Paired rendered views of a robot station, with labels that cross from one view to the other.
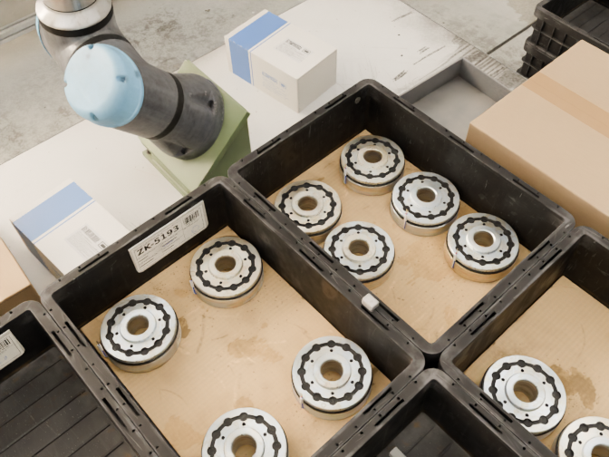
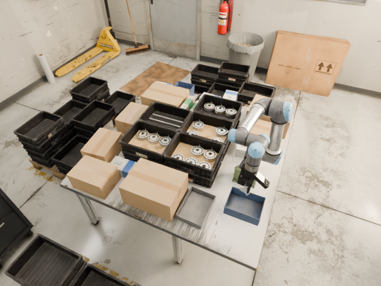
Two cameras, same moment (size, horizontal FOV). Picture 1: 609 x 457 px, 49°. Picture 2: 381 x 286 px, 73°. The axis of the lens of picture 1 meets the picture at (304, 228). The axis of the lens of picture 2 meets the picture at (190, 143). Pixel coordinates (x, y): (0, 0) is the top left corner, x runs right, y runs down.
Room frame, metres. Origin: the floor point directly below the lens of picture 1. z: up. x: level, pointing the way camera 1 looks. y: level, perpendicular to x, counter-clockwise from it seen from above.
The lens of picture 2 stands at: (1.80, -0.78, 2.38)
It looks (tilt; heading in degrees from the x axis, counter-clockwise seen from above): 45 degrees down; 153
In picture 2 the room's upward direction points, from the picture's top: straight up
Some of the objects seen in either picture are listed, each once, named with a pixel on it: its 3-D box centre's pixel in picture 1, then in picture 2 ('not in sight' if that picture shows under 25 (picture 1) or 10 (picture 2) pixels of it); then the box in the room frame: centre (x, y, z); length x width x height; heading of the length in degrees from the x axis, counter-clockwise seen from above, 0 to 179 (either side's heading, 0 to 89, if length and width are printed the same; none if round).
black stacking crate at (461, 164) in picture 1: (391, 221); (194, 155); (0.58, -0.13, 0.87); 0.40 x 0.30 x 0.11; 41
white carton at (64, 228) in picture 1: (82, 246); (248, 150); (0.64, 0.37, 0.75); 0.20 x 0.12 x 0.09; 45
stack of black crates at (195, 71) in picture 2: not in sight; (206, 80); (-1.12, 0.96, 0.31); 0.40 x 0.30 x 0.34; 39
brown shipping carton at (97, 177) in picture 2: not in sight; (94, 176); (0.36, -0.88, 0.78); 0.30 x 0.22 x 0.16; 41
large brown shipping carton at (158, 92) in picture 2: not in sight; (165, 100); (-0.29, -0.01, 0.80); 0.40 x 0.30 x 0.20; 39
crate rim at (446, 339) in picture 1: (394, 199); (194, 151); (0.58, -0.13, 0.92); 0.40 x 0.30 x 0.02; 41
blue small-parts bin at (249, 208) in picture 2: not in sight; (244, 205); (1.23, -0.15, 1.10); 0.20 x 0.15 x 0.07; 40
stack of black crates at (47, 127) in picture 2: not in sight; (46, 139); (-0.78, -1.28, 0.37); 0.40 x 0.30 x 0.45; 129
